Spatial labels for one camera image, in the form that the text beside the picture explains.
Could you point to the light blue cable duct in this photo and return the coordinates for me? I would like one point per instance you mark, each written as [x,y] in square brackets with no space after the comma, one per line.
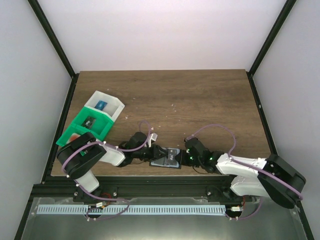
[64,209]

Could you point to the black leather card holder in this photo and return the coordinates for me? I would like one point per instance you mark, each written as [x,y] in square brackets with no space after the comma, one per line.
[167,162]

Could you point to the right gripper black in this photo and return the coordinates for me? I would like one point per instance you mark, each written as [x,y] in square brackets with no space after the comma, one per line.
[182,161]

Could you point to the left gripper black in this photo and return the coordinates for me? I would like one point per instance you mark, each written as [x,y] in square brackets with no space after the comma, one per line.
[155,153]

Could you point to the red and white card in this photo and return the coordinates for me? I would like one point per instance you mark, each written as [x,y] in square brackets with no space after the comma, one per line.
[73,137]

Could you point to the white plastic bin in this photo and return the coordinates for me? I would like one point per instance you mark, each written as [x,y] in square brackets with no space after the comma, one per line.
[113,108]

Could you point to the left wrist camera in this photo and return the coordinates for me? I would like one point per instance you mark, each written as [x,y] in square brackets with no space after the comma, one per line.
[151,139]

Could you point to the blue card in bin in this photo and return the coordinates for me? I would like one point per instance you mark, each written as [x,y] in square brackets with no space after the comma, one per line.
[100,105]

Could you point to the green plastic bin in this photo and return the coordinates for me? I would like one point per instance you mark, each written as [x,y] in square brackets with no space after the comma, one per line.
[72,129]
[95,122]

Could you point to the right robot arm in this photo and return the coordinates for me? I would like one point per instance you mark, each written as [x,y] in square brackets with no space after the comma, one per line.
[270,177]

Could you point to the green plastic bin middle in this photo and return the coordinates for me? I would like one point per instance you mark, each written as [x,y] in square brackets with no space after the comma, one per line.
[95,122]

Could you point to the green plastic bin front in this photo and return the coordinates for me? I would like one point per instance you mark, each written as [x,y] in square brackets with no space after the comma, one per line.
[72,129]

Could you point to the black aluminium frame rail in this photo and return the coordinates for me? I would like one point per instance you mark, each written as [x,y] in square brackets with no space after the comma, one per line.
[212,187]

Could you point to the dark card in bin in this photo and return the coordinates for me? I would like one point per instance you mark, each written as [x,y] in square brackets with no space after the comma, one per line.
[88,122]

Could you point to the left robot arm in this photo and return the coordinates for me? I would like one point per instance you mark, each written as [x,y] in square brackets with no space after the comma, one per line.
[84,151]

